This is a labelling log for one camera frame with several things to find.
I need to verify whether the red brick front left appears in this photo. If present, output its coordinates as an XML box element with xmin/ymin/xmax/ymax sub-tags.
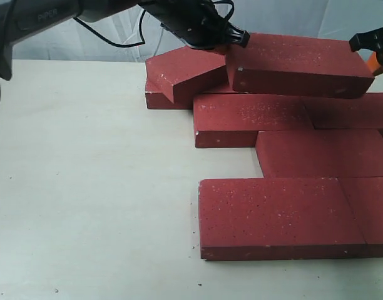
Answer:
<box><xmin>198</xmin><ymin>178</ymin><xmax>366</xmax><ymax>261</ymax></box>

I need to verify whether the red brick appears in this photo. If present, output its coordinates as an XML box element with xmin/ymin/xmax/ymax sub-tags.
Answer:
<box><xmin>144</xmin><ymin>77</ymin><xmax>239</xmax><ymax>110</ymax></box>
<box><xmin>339</xmin><ymin>177</ymin><xmax>383</xmax><ymax>258</ymax></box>
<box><xmin>256</xmin><ymin>129</ymin><xmax>383</xmax><ymax>178</ymax></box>
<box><xmin>198</xmin><ymin>178</ymin><xmax>366</xmax><ymax>261</ymax></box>

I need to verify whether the red brick front right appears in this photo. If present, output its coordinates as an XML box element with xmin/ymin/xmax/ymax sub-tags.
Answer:
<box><xmin>339</xmin><ymin>177</ymin><xmax>383</xmax><ymax>258</ymax></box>

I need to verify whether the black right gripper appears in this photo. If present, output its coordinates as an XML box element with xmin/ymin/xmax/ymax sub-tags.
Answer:
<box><xmin>349</xmin><ymin>27</ymin><xmax>383</xmax><ymax>76</ymax></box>

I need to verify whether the red brick second row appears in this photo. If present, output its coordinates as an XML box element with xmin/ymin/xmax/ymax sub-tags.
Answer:
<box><xmin>302</xmin><ymin>92</ymin><xmax>383</xmax><ymax>137</ymax></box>
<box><xmin>193</xmin><ymin>94</ymin><xmax>313</xmax><ymax>148</ymax></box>

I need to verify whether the red brick back left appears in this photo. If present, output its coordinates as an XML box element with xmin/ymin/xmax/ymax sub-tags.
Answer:
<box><xmin>144</xmin><ymin>77</ymin><xmax>239</xmax><ymax>110</ymax></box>

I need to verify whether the white backdrop curtain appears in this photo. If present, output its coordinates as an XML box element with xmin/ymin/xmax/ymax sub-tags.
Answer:
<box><xmin>13</xmin><ymin>0</ymin><xmax>383</xmax><ymax>62</ymax></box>

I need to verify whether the red brick placed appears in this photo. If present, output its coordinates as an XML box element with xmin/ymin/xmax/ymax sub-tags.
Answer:
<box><xmin>225</xmin><ymin>33</ymin><xmax>374</xmax><ymax>99</ymax></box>

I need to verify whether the red brick angled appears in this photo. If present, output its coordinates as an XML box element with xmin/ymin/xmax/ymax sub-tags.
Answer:
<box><xmin>146</xmin><ymin>47</ymin><xmax>228</xmax><ymax>104</ymax></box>

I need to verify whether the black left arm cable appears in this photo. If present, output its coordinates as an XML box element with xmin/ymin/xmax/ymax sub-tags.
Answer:
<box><xmin>73</xmin><ymin>0</ymin><xmax>236</xmax><ymax>49</ymax></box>

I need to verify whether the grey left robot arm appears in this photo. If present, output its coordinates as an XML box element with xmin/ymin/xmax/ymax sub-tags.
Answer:
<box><xmin>0</xmin><ymin>0</ymin><xmax>250</xmax><ymax>100</ymax></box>

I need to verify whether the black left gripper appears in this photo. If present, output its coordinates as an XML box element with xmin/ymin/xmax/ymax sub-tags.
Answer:
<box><xmin>139</xmin><ymin>0</ymin><xmax>250</xmax><ymax>55</ymax></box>

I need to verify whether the red brick middle right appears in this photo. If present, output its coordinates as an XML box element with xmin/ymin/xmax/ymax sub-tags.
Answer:
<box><xmin>256</xmin><ymin>129</ymin><xmax>383</xmax><ymax>178</ymax></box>

